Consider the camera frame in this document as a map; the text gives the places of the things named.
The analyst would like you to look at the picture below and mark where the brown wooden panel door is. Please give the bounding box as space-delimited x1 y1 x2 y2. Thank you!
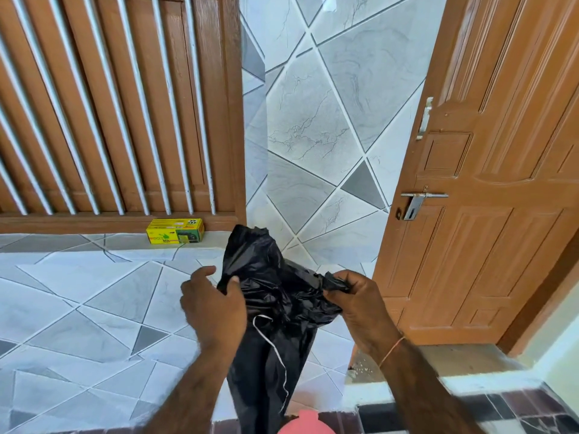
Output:
373 0 579 347

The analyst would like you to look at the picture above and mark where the person's right hand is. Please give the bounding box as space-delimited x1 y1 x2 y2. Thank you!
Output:
323 270 404 358

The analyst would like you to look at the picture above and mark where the pink round plastic object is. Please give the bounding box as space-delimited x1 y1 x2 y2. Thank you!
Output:
276 410 325 434

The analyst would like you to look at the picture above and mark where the person's left hand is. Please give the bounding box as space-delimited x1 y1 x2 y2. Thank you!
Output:
180 266 248 358

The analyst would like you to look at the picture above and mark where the silver door bolt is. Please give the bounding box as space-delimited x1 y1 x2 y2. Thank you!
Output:
416 97 434 142

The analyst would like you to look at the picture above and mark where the brown wooden door frame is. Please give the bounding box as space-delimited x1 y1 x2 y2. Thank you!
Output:
497 230 579 358

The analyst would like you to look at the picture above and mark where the person's left forearm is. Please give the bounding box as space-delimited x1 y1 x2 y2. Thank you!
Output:
143 341 245 434

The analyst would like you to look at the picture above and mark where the orange thread bracelet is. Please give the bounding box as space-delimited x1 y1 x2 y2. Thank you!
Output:
378 335 406 369

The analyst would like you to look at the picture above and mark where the yellow and green cardboard box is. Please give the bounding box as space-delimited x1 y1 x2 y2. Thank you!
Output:
146 218 205 245

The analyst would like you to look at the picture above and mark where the person's right forearm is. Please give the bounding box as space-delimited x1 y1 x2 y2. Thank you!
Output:
367 335 487 434

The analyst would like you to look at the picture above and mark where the row of white window bars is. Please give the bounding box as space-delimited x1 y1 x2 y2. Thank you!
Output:
0 0 218 217

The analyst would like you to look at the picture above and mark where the black plastic garbage bag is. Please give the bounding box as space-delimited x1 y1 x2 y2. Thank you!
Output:
217 224 358 434

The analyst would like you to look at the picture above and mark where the white string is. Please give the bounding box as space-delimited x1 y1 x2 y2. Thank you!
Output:
252 314 290 414

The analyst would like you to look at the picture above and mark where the brown wooden window frame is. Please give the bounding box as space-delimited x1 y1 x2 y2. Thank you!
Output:
0 0 248 235

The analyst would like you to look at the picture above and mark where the silver door handle latch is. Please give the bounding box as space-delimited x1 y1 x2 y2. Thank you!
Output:
400 185 449 222

